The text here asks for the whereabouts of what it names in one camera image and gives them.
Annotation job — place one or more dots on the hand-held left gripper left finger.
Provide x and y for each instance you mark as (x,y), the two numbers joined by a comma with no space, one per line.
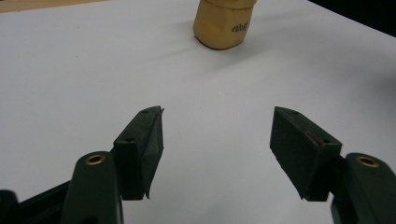
(138,155)

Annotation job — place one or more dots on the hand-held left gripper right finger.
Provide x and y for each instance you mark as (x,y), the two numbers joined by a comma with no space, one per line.
(302,152)

